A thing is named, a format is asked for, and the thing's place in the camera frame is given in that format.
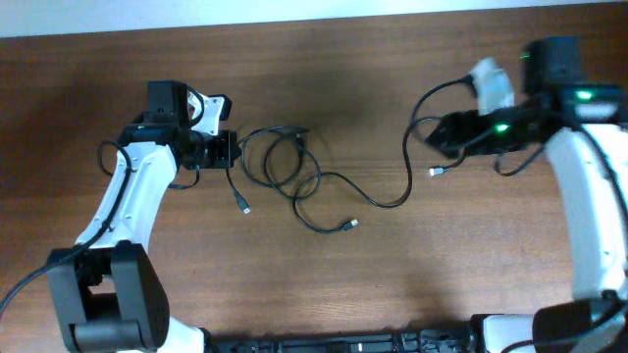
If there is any thin black usb cable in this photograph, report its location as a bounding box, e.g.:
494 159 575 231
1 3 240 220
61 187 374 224
224 166 251 215

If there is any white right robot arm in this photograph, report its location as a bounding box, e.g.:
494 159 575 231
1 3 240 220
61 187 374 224
427 37 627 352

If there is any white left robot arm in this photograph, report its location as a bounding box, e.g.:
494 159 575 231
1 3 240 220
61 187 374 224
46 80 240 352

